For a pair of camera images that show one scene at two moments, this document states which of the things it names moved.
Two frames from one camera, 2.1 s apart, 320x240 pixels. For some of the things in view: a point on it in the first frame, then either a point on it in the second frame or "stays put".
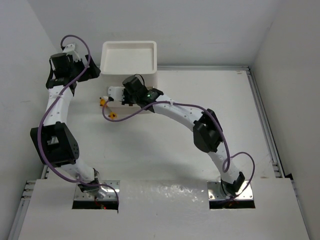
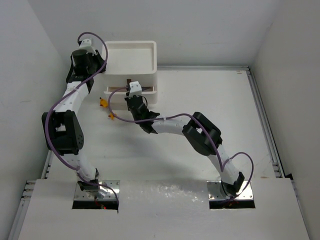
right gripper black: x=126 y=100 to x=127 y=97
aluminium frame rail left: x=24 y=203 stays put
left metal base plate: x=111 y=188 stays put
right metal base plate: x=215 y=193 stays put
